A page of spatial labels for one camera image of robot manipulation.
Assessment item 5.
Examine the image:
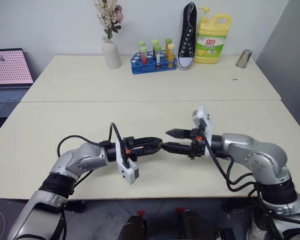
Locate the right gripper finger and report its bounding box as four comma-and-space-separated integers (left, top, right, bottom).
161, 141, 193, 156
165, 128, 193, 140

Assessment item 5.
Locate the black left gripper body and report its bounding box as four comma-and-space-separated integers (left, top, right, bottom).
121, 136, 141, 161

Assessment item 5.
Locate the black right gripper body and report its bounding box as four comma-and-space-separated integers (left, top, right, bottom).
188, 124, 207, 160

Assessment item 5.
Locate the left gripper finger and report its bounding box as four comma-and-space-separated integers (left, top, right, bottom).
136, 145, 162, 156
134, 136, 163, 148

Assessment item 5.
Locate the blue test tube rack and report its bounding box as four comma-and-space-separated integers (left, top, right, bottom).
130, 51, 178, 75

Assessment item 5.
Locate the dark rounded shape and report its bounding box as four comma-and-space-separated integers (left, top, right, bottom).
181, 209, 211, 240
119, 214, 149, 240

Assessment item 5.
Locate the green-capped white labelled tube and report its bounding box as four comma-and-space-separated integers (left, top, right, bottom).
153, 44, 163, 70

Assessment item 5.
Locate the cream-capped orange liquid tube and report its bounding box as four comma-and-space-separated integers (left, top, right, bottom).
167, 43, 176, 69

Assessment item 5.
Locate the green-capped red liquid tube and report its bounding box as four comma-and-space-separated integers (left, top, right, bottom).
139, 45, 149, 65

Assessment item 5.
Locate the black ribbed box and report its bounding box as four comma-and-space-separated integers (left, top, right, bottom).
216, 228, 237, 240

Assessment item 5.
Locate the white ribbed ceramic vase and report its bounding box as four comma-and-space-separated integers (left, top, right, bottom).
101, 36, 122, 70

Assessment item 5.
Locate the green-capped orange liquid tube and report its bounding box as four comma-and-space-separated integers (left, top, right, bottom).
164, 37, 173, 60

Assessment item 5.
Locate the black canvas sneaker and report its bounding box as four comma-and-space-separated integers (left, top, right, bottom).
176, 2, 199, 71

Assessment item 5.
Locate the inverted steel cup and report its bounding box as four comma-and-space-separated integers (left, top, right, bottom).
235, 49, 253, 69

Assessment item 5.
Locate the white rounded object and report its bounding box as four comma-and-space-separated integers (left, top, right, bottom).
246, 219, 269, 240

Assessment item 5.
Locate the yellow dish soap bottle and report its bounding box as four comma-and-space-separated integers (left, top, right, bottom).
193, 6, 232, 65

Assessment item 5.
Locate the dried flower bouquet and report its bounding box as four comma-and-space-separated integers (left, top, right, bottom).
93, 0, 125, 41

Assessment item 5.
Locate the open grey laptop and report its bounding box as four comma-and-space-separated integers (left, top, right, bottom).
0, 48, 35, 118

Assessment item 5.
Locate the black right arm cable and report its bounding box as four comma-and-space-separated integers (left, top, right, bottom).
203, 136, 265, 193

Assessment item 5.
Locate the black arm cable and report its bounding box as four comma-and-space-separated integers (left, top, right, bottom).
56, 122, 126, 195
203, 136, 265, 193

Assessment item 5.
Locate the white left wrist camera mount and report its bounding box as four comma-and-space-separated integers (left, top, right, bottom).
115, 138, 140, 186

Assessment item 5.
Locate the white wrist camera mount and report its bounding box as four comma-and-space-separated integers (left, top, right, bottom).
191, 104, 214, 157
115, 138, 140, 186

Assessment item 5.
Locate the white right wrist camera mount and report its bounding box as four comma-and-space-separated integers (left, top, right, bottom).
191, 104, 214, 157

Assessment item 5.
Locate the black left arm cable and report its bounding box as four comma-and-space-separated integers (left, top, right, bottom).
56, 122, 126, 195

